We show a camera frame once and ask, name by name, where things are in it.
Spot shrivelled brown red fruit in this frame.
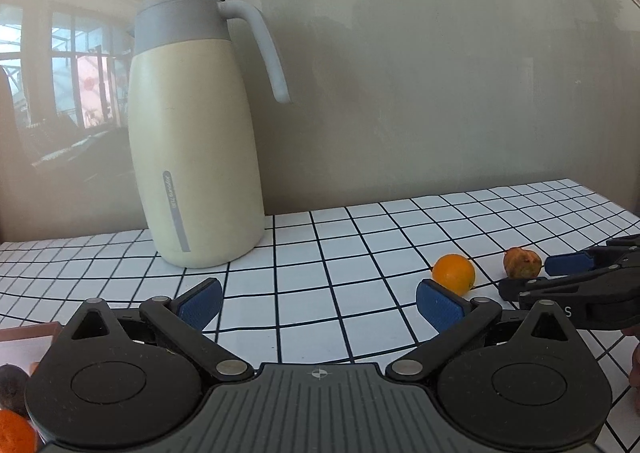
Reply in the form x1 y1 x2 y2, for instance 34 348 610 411
503 247 542 280

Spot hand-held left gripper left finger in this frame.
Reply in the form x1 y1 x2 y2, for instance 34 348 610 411
52 277 253 382

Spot person's right hand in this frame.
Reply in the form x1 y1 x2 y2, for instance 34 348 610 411
625 325 640 389

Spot white black checkered tablecloth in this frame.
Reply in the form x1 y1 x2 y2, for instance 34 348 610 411
0 178 640 453

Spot dark brown wrinkled fruit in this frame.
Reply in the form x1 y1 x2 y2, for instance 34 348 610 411
0 364 34 417

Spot orange mandarin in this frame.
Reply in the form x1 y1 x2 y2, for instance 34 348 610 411
0 409 39 453
431 254 476 296

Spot cream thermos jug grey lid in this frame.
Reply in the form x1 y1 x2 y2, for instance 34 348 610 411
127 0 292 269

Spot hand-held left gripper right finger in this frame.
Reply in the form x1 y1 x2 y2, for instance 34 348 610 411
385 279 583 381

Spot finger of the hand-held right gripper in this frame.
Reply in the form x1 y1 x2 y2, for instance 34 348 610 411
497 264 640 302
544 234 640 277

